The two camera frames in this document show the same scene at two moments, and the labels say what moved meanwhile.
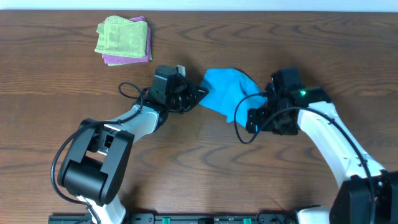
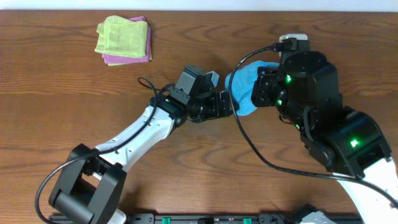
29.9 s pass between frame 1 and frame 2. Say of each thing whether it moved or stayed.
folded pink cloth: stayed
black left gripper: moved
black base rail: stayed
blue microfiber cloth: moved
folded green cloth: stayed
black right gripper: moved
